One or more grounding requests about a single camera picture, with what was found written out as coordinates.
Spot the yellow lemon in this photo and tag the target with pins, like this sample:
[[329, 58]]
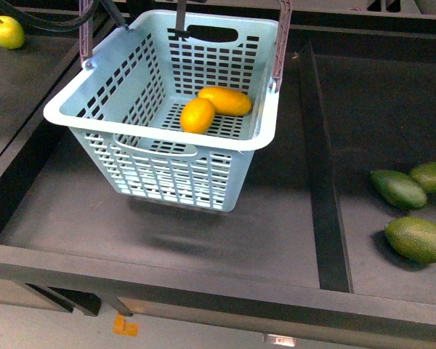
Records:
[[197, 116]]

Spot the yellow mango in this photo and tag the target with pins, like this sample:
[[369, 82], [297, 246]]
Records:
[[228, 102]]

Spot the light blue plastic basket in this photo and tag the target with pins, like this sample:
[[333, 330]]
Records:
[[124, 109]]

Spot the green avocado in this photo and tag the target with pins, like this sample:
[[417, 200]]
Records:
[[398, 189], [425, 176], [413, 238]]

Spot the orange floor marker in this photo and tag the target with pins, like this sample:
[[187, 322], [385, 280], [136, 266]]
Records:
[[122, 327]]

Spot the yellow green apple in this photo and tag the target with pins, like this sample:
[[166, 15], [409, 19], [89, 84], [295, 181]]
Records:
[[12, 34]]

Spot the brown basket handle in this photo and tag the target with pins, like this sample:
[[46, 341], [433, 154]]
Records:
[[85, 36]]

